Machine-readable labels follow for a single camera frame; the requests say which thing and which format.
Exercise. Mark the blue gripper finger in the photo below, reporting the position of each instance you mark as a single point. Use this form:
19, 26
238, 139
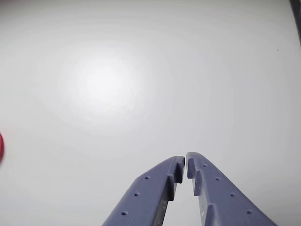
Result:
145, 200
223, 202

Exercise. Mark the red ball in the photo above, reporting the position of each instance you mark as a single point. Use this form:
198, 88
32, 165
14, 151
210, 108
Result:
1, 147

